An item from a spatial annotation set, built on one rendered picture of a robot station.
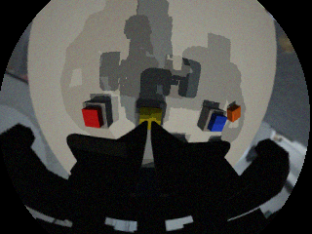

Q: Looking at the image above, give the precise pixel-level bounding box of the blue button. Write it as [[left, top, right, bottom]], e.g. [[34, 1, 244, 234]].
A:
[[198, 105, 227, 133]]

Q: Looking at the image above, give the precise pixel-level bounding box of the red button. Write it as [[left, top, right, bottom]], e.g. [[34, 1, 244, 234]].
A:
[[82, 99, 113, 129]]

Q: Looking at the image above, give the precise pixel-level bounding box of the purple button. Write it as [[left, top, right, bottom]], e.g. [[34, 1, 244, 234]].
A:
[[176, 136, 188, 143]]

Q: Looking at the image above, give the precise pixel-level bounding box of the orange block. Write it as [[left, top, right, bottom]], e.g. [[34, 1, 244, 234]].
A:
[[227, 104, 241, 122]]

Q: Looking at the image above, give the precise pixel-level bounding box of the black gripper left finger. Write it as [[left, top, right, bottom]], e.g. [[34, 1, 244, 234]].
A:
[[66, 121, 148, 196]]

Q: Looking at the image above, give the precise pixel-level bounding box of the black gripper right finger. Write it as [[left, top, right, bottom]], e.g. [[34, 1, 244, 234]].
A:
[[151, 121, 231, 196]]

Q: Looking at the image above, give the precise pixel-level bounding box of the yellow button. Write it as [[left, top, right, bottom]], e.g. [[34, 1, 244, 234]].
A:
[[136, 98, 167, 130]]

